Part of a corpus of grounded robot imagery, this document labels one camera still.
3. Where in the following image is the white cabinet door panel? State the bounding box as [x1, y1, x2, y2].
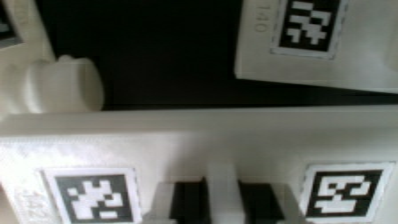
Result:
[235, 0, 398, 93]
[0, 0, 105, 117]

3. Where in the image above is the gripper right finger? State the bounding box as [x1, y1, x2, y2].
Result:
[239, 182, 285, 224]

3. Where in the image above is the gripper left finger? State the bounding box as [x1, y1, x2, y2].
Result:
[169, 179, 210, 224]

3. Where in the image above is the white cabinet body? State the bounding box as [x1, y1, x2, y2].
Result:
[0, 106, 398, 224]

